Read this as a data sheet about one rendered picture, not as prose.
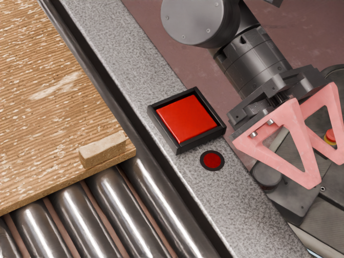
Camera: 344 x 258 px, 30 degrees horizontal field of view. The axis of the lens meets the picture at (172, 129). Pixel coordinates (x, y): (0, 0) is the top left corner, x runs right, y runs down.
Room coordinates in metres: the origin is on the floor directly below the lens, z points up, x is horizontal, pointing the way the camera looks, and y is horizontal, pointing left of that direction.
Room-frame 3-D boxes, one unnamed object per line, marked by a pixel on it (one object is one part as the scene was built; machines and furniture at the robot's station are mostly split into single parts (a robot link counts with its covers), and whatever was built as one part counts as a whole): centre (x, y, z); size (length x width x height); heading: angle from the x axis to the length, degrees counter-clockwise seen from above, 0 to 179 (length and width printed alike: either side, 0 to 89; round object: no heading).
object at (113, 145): (0.42, 0.08, 0.95); 0.06 x 0.02 x 0.03; 128
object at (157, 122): (0.51, -0.02, 0.92); 0.08 x 0.08 x 0.02; 38
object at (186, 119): (0.51, -0.02, 0.92); 0.06 x 0.06 x 0.01; 38
